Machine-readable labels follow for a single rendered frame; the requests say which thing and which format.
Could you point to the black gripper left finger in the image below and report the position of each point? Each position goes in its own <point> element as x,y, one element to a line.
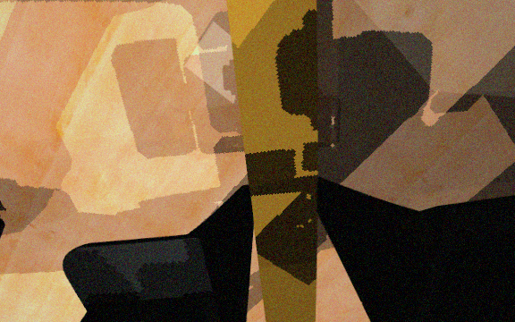
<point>211,264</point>

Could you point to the yellow rectangular bar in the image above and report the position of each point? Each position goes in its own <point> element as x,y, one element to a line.
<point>274,51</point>

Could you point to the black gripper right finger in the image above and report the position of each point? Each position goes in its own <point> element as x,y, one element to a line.
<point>394,256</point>

